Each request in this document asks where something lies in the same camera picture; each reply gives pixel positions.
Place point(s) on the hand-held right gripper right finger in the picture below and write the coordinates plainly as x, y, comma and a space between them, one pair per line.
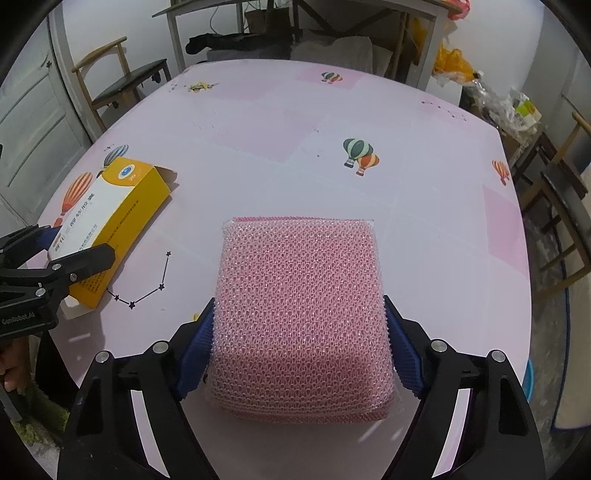
406, 355

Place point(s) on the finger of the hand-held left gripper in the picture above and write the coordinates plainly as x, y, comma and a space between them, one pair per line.
27, 242
78, 265

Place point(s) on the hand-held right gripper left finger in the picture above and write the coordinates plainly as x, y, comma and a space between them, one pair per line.
194, 350

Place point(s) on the yellow and white box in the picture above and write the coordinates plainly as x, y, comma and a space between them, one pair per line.
120, 212

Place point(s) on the pink scouring sponge pack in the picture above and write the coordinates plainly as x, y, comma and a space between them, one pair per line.
300, 323

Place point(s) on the blue mesh waste bin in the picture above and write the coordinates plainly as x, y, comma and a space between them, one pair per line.
529, 378

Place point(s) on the person's left hand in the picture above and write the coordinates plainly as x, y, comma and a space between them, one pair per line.
14, 367

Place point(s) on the green fuzzy cloth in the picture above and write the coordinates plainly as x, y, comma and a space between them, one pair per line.
41, 415

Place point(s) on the white door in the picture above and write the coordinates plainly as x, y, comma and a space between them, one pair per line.
32, 115

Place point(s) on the beige mattress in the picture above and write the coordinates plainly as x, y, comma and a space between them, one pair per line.
577, 392

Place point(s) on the wooden chair black seat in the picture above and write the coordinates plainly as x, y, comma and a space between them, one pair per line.
129, 78
570, 203

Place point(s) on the dark red seat chair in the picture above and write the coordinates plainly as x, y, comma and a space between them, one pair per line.
538, 152

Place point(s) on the grey side table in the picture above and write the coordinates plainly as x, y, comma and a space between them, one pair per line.
174, 41

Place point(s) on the pile of clear plastic bags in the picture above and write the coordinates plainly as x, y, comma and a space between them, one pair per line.
489, 101

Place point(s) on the white cabinet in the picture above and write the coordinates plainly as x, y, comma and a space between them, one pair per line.
443, 90

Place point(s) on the dark clothing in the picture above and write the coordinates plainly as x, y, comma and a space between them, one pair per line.
231, 41

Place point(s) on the green and white package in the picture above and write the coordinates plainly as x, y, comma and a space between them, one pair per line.
526, 110

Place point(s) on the yellow plastic bag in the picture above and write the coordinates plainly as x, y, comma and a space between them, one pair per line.
452, 62

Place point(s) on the grey cushion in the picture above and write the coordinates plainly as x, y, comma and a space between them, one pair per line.
351, 50

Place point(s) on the red plastic bag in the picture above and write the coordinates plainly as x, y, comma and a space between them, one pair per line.
459, 9

